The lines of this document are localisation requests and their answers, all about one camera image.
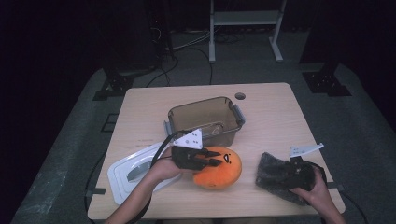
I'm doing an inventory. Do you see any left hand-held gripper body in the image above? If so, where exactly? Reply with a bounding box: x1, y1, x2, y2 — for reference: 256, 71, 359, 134
171, 127, 207, 172

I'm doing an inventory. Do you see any grey fuzzy cloth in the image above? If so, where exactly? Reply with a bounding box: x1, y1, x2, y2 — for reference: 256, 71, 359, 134
255, 151, 309, 207

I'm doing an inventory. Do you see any dark tape strip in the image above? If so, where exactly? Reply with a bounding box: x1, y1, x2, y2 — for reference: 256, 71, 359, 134
84, 187, 107, 199
326, 181, 346, 191

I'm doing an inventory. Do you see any grey plastic storage box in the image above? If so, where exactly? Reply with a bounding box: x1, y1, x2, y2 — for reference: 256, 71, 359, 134
163, 96, 247, 148

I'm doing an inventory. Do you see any black floor cable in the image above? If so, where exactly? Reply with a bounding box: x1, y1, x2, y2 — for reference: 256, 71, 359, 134
83, 150, 108, 224
146, 46, 214, 88
339, 189, 370, 224

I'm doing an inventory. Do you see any left hand-held gripper black cable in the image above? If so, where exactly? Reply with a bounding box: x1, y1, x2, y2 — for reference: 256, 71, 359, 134
149, 129, 194, 171

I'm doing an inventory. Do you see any person's left hand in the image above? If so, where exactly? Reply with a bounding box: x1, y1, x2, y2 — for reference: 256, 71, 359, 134
145, 146, 184, 185

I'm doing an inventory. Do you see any right hand-held gripper black cable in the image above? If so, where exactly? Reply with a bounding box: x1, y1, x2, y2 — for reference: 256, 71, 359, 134
311, 161, 329, 185

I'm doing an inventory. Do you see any black stand base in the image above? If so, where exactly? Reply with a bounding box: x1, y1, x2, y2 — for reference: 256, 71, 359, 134
92, 73, 135, 102
301, 60, 353, 98

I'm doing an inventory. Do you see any hand-held gripper black cable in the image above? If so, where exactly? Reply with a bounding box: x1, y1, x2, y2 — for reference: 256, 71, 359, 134
311, 161, 329, 185
149, 129, 194, 171

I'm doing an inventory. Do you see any white floor cable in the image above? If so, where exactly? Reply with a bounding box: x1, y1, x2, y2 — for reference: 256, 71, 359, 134
172, 30, 213, 51

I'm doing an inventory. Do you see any white metal stand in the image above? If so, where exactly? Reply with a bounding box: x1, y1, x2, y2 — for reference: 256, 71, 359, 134
208, 0, 288, 63

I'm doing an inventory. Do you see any orange plush toy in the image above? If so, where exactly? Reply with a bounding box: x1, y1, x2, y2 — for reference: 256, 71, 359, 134
192, 146, 243, 191

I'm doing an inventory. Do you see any person's right hand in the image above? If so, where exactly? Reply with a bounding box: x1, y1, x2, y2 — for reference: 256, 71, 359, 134
289, 166, 333, 215

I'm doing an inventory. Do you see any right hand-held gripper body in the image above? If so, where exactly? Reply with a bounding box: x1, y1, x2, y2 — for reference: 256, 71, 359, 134
285, 142, 325, 191

